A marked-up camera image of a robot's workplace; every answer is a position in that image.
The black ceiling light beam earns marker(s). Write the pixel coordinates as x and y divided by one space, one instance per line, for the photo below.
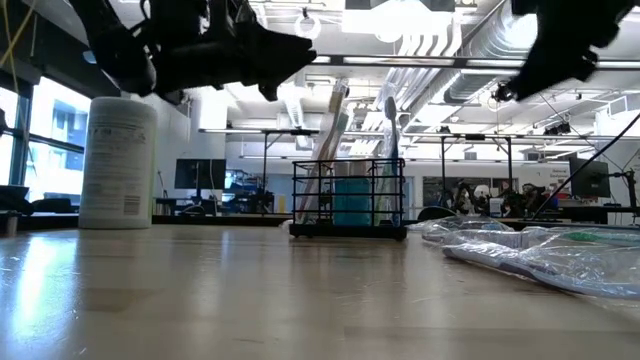
332 60

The orange white toothbrush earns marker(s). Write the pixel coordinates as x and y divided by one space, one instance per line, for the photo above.
327 145

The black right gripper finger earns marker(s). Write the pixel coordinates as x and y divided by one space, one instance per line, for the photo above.
555 70

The purple white toothbrush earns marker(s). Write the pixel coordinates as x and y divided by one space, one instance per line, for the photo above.
530 272
480 237

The blue white toothbrush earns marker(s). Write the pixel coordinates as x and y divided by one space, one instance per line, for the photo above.
465 225

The blue green toothbrush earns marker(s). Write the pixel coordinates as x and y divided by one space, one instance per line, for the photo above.
394 145

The black aluminium table frame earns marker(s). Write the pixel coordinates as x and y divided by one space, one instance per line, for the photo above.
225 220

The black laptop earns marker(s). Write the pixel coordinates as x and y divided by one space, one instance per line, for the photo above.
15 200

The white green wipes canister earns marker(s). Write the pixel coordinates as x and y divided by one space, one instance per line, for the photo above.
117 160

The silver ceiling duct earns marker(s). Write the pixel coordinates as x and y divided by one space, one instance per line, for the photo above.
480 45

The black ceiling camera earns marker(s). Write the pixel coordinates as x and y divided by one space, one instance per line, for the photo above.
500 93

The black computer monitor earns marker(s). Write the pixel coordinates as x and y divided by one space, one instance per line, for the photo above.
200 174
590 177

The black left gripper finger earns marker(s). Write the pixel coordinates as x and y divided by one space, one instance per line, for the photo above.
280 52
269 89

